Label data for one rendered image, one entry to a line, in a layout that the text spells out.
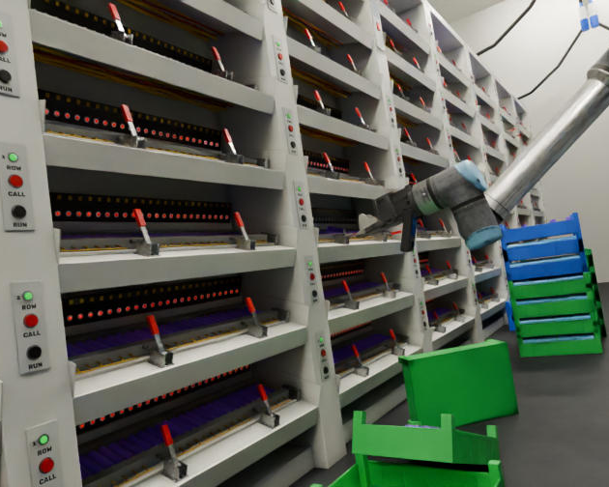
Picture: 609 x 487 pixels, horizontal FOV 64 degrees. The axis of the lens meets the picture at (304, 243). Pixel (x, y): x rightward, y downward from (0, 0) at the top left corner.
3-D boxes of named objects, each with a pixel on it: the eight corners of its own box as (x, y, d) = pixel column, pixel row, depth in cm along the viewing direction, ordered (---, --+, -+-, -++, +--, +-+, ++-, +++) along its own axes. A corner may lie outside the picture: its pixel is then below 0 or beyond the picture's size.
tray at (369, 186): (396, 201, 181) (400, 163, 180) (304, 191, 131) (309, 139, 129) (348, 196, 192) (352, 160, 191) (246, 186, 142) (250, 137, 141)
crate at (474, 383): (519, 414, 137) (503, 407, 145) (507, 341, 139) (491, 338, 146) (420, 435, 132) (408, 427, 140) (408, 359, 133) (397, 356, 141)
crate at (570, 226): (577, 232, 213) (574, 214, 213) (581, 232, 195) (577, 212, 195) (504, 243, 226) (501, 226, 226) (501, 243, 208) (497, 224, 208)
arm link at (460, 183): (484, 192, 118) (467, 155, 119) (437, 214, 125) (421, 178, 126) (492, 190, 126) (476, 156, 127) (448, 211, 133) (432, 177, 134)
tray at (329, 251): (404, 253, 180) (407, 227, 179) (314, 264, 130) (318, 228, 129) (356, 245, 191) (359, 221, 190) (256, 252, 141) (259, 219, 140)
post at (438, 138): (485, 344, 242) (428, 3, 253) (479, 348, 234) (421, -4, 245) (446, 346, 253) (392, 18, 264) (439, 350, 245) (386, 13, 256)
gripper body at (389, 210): (380, 203, 142) (417, 185, 136) (391, 230, 141) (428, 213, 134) (368, 202, 136) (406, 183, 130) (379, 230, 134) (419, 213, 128)
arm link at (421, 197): (446, 210, 132) (434, 209, 124) (430, 216, 135) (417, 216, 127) (434, 180, 134) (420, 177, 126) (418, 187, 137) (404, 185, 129)
